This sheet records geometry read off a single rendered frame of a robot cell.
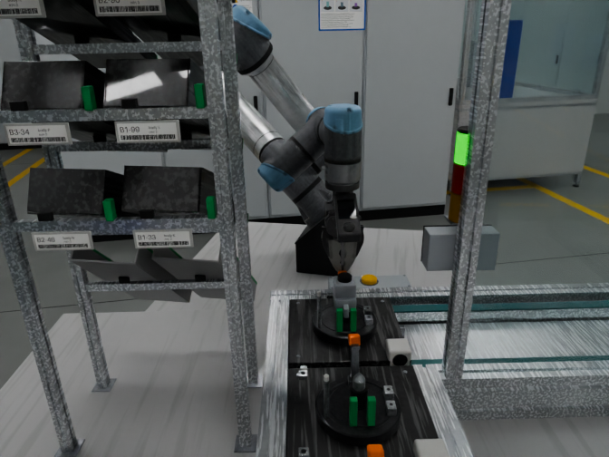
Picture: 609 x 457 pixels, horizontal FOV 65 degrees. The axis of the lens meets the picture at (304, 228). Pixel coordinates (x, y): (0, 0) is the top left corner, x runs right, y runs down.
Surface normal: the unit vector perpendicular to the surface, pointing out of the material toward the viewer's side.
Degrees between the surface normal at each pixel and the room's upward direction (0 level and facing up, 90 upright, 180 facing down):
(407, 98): 90
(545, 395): 90
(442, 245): 90
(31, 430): 0
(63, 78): 65
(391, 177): 90
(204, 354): 0
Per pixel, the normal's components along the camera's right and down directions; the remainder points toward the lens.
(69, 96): -0.15, -0.05
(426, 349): -0.02, -0.92
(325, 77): 0.16, 0.37
